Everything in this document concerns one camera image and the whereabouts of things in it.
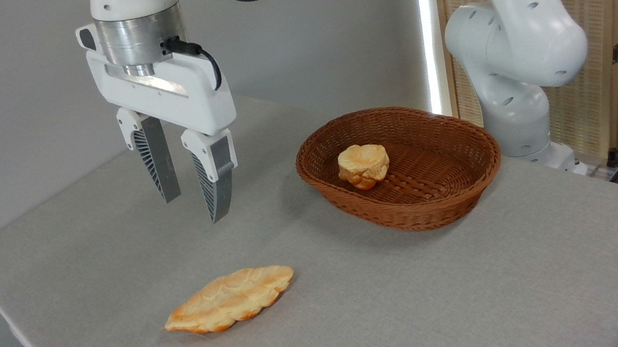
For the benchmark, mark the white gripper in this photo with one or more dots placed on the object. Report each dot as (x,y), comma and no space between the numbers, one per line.
(187,96)

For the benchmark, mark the leaf-shaped bread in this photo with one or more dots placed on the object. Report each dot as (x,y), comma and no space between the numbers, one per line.
(229,299)

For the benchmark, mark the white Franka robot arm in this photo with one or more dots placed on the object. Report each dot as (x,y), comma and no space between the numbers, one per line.
(513,35)

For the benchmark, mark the small round bread roll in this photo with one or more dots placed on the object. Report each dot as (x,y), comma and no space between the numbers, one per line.
(363,164)

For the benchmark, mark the brown oval wicker basket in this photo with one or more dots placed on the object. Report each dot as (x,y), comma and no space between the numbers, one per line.
(447,200)

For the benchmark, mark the grey tablecloth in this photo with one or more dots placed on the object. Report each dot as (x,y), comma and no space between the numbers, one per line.
(434,304)

